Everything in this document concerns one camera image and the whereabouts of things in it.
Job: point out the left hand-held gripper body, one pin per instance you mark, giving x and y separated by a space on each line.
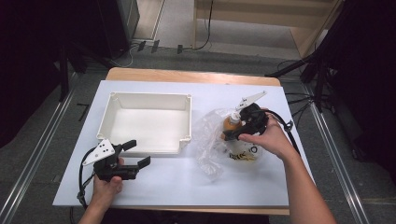
109 161

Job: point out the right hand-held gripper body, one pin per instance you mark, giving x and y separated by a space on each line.
255 119

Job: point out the orange bottle white cap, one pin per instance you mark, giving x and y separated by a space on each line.
232 124

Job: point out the white plastic tray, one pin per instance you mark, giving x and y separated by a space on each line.
149 130

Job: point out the clear plastic bag yellow print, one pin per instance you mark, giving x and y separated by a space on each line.
208 146

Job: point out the person's right hand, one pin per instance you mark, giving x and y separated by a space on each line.
271 137

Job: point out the person's left hand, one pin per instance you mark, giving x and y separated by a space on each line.
106 188

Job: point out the white table board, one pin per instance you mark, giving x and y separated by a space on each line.
174 183

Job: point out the black metal stand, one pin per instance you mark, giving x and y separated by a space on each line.
311 71
67 68

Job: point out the wooden table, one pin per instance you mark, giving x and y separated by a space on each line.
186 76

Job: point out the light wooden shelf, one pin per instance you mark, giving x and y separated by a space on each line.
249 18

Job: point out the black cabinet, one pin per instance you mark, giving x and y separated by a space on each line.
120 25

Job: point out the metal floor rail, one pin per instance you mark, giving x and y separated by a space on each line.
339 155
34 152

